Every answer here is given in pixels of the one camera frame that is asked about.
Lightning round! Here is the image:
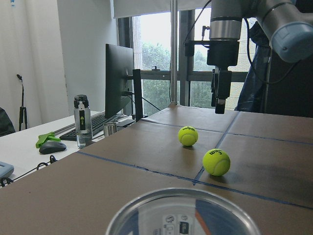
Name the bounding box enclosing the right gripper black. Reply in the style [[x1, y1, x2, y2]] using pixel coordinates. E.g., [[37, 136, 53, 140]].
[[207, 40, 240, 114]]

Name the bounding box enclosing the tennis ball marked 3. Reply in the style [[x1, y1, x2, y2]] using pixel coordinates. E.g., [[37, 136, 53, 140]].
[[202, 148, 231, 176]]

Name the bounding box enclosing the clear Wilson tennis ball can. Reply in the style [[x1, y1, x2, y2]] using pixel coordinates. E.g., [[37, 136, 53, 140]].
[[106, 188, 261, 235]]

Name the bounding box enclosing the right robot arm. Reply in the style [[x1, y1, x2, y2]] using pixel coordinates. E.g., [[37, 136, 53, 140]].
[[207, 0, 313, 114]]

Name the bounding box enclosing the far right tennis ball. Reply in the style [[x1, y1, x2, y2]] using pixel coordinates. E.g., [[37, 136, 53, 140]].
[[178, 126, 198, 146]]

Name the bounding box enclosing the brown paper table cover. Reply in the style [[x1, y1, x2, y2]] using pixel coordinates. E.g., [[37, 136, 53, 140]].
[[0, 106, 313, 235]]

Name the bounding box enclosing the black computer monitor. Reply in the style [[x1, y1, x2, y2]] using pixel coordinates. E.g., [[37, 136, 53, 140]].
[[105, 44, 143, 121]]

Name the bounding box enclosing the small metal cup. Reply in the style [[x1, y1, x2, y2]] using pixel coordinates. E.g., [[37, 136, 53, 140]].
[[103, 122, 117, 137]]

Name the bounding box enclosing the black keyboard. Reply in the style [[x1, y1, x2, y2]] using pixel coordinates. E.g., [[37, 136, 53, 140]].
[[59, 114, 125, 141]]

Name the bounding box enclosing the clear water bottle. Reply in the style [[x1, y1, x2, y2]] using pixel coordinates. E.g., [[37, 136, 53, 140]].
[[74, 94, 92, 149]]

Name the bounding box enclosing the green plastic tool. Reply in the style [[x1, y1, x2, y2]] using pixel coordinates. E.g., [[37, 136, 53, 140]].
[[35, 132, 61, 148]]

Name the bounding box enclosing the dark computer mouse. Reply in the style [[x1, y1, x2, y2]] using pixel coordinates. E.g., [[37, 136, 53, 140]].
[[39, 141, 67, 155]]

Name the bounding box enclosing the black tripod stand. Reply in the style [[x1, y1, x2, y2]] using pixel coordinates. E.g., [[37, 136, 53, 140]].
[[17, 74, 28, 131]]

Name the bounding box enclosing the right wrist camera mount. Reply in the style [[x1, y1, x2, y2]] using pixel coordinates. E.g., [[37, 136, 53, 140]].
[[183, 40, 210, 57]]

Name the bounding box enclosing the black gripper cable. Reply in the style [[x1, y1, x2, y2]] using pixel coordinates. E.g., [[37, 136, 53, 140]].
[[183, 0, 301, 85]]

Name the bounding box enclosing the aluminium frame post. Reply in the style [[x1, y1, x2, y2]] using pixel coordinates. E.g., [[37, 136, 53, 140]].
[[170, 0, 178, 105]]

